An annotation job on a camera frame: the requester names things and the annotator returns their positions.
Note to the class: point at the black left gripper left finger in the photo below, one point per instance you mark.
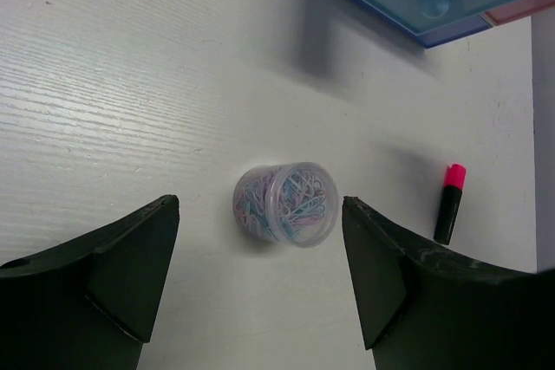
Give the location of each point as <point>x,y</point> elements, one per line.
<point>89,303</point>

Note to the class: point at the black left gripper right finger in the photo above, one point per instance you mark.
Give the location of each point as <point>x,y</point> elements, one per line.
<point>424,306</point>

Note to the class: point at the pink highlighter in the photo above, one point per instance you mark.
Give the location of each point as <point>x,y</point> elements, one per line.
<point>451,194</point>

